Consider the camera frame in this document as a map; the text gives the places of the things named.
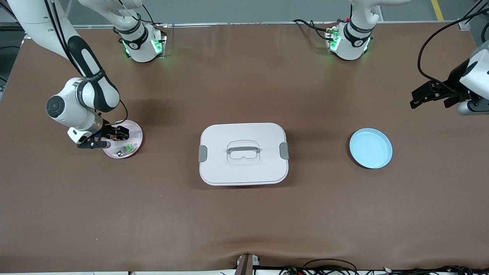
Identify white lidded box grey clasps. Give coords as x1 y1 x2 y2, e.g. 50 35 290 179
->
198 123 290 186

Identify pink round plate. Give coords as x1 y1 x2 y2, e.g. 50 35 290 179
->
102 120 143 159

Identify light blue round plate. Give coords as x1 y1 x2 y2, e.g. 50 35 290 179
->
349 128 393 169

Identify brown table mat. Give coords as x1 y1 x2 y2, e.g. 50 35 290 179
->
0 22 489 272

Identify green and white switch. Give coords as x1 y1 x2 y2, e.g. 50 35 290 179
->
117 142 138 157

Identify aluminium frame profile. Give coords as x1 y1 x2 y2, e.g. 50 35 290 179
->
458 0 489 31
0 8 73 40

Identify black right arm base cable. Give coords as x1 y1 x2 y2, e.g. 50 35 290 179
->
130 2 167 29

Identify black arm base cable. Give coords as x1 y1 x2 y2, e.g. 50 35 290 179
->
293 18 337 40
130 2 167 29

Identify black left arm base cable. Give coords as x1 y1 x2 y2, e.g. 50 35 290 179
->
293 18 337 40

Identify black cable bundle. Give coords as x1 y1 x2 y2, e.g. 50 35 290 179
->
279 259 489 275

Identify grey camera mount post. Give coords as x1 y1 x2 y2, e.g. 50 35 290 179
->
234 253 261 275

